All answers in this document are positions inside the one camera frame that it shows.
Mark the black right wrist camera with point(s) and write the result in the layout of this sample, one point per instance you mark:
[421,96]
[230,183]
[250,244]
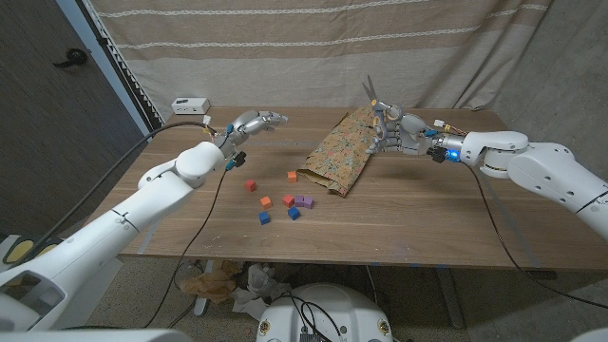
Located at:
[437,154]

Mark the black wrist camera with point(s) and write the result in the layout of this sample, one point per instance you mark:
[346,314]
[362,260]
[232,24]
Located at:
[237,159]
[437,154]

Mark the red foam cube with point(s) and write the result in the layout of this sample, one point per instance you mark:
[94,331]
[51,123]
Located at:
[288,200]
[250,185]

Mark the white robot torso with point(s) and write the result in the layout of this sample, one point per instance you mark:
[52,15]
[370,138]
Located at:
[347,309]

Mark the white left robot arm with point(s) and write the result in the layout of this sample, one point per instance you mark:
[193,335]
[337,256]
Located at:
[119,218]

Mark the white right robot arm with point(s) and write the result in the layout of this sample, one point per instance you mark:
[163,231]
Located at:
[537,171]

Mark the floral brown wrapping paper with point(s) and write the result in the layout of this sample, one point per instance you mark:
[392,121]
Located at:
[344,152]

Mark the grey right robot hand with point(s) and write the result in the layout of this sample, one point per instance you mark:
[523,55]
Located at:
[408,135]

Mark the metal table leg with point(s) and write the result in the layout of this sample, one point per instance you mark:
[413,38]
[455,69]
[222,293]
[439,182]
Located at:
[202,304]
[451,299]

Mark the white power strip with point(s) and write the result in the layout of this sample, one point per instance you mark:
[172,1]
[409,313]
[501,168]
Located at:
[190,106]

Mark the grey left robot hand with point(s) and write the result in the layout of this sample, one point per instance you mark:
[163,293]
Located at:
[249,126]

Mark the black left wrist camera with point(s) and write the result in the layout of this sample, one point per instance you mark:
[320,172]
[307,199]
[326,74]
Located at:
[237,159]

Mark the beige striped curtain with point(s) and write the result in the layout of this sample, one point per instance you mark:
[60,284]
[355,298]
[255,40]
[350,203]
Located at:
[304,57]

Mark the dark wooden door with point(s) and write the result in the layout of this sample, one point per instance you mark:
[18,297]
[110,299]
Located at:
[47,119]

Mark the orange foam cube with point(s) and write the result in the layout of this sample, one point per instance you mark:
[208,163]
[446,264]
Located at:
[292,176]
[266,203]

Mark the black yellow foot pedal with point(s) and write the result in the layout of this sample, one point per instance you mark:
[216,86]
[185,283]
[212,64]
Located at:
[19,249]

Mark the crumpled brown paper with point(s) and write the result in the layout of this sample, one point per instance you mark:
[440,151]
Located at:
[209,285]

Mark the blue foam cube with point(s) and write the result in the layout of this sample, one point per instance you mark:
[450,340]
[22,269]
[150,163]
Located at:
[293,213]
[264,217]

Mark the black backdrop frame bar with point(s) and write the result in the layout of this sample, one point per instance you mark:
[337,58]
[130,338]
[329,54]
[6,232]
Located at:
[124,78]

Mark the crumpled white paper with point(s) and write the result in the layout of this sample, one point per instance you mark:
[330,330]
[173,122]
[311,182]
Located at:
[259,285]

